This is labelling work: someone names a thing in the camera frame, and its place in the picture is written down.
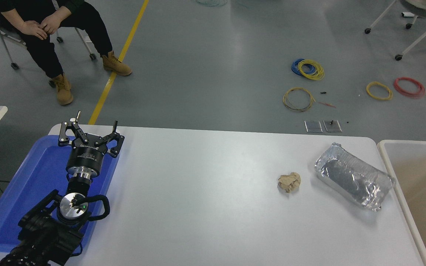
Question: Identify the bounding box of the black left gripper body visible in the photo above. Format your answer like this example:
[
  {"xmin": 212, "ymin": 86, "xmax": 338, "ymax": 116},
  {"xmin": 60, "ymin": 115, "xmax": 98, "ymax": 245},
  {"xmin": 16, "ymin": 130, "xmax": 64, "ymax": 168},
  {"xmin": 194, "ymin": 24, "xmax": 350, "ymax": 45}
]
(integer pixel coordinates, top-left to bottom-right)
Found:
[{"xmin": 66, "ymin": 135, "xmax": 107, "ymax": 174}]

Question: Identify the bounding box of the person's left hand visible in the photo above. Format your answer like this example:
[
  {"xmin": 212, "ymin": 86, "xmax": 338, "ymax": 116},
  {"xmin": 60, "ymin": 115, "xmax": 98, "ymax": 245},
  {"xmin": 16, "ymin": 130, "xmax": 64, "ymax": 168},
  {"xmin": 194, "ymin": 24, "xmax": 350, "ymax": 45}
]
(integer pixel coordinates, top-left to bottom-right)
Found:
[{"xmin": 38, "ymin": 16, "xmax": 63, "ymax": 36}]

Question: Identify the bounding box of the person's right hand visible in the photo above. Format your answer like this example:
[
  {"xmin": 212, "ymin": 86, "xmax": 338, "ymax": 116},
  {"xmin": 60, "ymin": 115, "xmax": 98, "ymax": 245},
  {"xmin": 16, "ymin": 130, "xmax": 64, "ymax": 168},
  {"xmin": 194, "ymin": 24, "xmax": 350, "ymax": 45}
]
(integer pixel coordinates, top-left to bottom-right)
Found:
[{"xmin": 21, "ymin": 21, "xmax": 48, "ymax": 41}]

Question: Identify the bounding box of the blue plastic tray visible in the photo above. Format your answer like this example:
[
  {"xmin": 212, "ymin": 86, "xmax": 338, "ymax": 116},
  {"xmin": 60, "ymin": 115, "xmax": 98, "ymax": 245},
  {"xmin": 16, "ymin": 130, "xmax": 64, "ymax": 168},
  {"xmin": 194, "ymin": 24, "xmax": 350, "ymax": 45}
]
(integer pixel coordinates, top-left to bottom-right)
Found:
[{"xmin": 0, "ymin": 135, "xmax": 121, "ymax": 253}]

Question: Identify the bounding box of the person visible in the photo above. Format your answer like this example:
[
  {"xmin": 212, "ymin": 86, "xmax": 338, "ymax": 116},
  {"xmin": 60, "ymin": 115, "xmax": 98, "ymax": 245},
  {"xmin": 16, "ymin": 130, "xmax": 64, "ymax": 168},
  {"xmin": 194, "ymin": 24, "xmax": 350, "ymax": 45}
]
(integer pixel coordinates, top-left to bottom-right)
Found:
[{"xmin": 0, "ymin": 0, "xmax": 133, "ymax": 106}]

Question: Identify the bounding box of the wheeled chair with metal legs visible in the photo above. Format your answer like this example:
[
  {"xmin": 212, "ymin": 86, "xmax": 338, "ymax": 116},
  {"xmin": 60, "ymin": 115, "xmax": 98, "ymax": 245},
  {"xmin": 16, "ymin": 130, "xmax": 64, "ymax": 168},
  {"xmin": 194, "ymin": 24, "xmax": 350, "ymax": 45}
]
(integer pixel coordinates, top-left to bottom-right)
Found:
[{"xmin": 0, "ymin": 4, "xmax": 97, "ymax": 71}]

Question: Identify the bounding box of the crumpled tan paper ball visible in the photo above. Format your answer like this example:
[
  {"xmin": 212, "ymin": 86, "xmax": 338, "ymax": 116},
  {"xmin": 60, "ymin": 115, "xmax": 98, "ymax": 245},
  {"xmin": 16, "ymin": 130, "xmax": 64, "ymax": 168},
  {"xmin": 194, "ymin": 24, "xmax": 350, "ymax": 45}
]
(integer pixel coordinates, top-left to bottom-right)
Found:
[{"xmin": 277, "ymin": 172, "xmax": 302, "ymax": 193}]

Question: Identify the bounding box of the clear floor plate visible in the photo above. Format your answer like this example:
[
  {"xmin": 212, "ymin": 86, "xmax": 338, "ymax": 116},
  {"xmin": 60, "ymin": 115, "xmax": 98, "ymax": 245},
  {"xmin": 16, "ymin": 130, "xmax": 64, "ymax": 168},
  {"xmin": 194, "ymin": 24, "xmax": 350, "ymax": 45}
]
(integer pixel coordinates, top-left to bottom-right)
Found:
[
  {"xmin": 323, "ymin": 120, "xmax": 342, "ymax": 133},
  {"xmin": 304, "ymin": 120, "xmax": 323, "ymax": 133}
]

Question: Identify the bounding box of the silver foil tray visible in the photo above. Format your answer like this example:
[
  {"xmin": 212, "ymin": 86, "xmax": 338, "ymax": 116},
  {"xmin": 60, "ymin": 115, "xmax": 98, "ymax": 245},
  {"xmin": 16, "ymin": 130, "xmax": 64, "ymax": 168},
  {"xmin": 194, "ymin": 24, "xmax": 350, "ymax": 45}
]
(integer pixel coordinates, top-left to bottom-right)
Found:
[{"xmin": 314, "ymin": 142, "xmax": 396, "ymax": 212}]

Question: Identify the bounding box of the large pale bin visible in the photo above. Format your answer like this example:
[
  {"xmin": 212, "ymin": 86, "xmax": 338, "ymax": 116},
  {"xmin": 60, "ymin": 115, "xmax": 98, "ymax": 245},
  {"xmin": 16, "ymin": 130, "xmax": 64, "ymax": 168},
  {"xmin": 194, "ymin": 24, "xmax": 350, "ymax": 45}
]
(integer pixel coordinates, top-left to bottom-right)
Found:
[{"xmin": 378, "ymin": 140, "xmax": 426, "ymax": 266}]

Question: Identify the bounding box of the yellow and dark wire coil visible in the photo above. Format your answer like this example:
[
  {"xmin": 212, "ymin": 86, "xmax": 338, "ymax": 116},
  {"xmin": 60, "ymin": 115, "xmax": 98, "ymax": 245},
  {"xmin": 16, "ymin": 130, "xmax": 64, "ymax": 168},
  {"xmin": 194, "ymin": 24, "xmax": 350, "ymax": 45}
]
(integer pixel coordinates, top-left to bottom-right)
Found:
[{"xmin": 283, "ymin": 87, "xmax": 315, "ymax": 112}]

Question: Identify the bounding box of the blue wire coil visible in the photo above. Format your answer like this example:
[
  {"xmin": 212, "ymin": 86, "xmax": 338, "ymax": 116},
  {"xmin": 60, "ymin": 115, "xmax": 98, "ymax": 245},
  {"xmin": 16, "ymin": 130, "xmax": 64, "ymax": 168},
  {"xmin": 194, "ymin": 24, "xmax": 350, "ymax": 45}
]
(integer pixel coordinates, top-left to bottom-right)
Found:
[{"xmin": 291, "ymin": 58, "xmax": 310, "ymax": 76}]

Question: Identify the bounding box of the thin yellow wire coil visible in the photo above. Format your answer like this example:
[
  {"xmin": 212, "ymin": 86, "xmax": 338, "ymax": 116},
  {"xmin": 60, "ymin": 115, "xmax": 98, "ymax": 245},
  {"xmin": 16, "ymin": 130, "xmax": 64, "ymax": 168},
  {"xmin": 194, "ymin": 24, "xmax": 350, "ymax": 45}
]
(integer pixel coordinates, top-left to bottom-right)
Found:
[{"xmin": 366, "ymin": 81, "xmax": 393, "ymax": 101}]

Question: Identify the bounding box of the red wire coil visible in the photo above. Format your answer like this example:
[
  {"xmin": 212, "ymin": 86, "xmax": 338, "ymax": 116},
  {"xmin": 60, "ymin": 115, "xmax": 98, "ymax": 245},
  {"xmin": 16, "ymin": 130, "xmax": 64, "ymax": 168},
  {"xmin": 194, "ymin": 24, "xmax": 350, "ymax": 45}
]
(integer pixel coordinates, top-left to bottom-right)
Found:
[{"xmin": 394, "ymin": 77, "xmax": 426, "ymax": 99}]

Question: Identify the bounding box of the white wheeled chair frame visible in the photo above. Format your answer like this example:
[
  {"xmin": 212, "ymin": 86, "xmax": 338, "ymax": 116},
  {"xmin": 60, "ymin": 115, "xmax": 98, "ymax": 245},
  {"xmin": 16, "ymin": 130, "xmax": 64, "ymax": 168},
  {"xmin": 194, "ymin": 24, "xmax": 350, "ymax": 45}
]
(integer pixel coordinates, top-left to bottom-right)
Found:
[{"xmin": 364, "ymin": 0, "xmax": 426, "ymax": 61}]

